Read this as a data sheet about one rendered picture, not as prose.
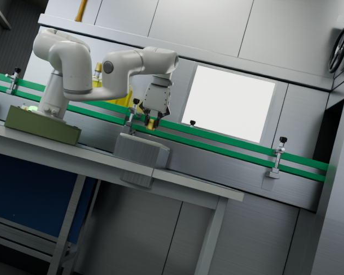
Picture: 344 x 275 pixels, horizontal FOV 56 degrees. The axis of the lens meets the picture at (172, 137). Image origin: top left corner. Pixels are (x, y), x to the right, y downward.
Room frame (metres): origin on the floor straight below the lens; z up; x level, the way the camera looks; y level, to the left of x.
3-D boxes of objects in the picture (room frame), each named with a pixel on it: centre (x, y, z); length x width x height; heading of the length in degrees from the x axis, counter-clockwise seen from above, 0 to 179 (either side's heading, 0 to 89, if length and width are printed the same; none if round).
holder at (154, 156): (1.35, 0.09, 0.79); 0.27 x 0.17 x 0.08; 170
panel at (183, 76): (1.67, 0.01, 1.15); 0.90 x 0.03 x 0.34; 80
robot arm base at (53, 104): (1.19, 0.45, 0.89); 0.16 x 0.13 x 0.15; 18
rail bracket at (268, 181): (1.33, -0.44, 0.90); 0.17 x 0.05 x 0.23; 170
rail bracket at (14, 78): (1.50, 0.79, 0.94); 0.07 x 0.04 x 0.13; 170
